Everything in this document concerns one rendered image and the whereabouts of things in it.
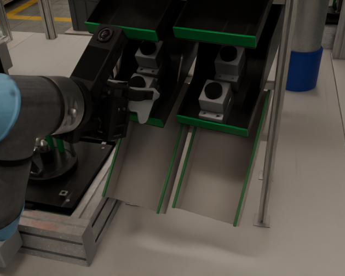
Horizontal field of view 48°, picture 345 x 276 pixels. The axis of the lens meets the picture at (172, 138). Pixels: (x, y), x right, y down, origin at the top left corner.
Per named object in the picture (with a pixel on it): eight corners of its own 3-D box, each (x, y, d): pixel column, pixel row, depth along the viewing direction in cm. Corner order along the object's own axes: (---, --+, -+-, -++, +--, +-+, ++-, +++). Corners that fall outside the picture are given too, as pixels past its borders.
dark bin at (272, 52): (247, 138, 67) (245, 113, 61) (177, 123, 72) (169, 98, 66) (286, 23, 79) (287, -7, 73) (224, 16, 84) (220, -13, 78)
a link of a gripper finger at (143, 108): (153, 120, 71) (115, 121, 64) (158, 87, 70) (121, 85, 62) (166, 124, 69) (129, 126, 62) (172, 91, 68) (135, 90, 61)
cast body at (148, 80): (149, 122, 71) (138, 99, 66) (128, 116, 73) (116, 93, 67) (168, 87, 75) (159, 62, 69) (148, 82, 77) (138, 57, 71)
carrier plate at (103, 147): (73, 214, 86) (72, 207, 85) (-20, 198, 92) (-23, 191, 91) (113, 150, 105) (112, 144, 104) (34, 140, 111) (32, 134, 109)
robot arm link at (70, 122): (21, 69, 49) (73, 83, 46) (47, 70, 53) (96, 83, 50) (16, 127, 51) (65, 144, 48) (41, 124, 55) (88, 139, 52)
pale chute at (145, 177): (166, 214, 80) (158, 214, 76) (111, 197, 85) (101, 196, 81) (201, 86, 84) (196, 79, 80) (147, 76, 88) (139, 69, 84)
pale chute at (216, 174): (239, 226, 77) (235, 226, 73) (178, 208, 82) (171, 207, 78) (273, 92, 80) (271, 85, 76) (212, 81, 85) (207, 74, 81)
